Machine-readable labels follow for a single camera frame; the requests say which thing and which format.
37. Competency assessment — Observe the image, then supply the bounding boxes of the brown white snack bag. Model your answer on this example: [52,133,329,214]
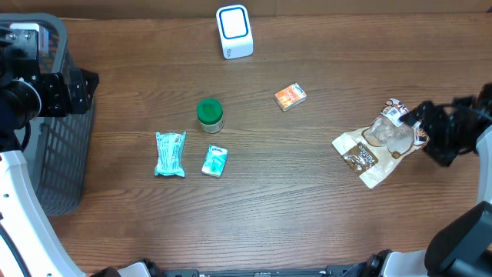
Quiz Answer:
[332,98,429,189]

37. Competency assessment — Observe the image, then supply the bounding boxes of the white barcode scanner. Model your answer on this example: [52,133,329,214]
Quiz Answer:
[216,5,254,60]

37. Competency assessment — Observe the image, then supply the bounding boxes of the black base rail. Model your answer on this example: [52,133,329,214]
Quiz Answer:
[162,265,351,277]

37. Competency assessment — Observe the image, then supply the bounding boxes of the green lid jar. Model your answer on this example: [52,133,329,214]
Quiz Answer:
[197,98,224,134]

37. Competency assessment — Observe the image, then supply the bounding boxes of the grey plastic mesh basket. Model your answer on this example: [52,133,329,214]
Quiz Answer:
[1,13,95,216]

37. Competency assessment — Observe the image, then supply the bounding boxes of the mint green wipes packet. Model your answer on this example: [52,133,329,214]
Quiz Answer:
[155,132,187,178]

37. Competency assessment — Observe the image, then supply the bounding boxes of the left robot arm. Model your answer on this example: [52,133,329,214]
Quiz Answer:
[1,22,99,276]

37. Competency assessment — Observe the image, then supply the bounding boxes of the teal tissue packet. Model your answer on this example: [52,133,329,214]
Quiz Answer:
[201,145,228,178]

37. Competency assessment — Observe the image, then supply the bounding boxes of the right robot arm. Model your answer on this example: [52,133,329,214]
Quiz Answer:
[345,83,491,277]

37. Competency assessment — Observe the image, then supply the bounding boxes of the orange tissue packet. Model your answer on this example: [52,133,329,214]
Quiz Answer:
[274,83,307,112]

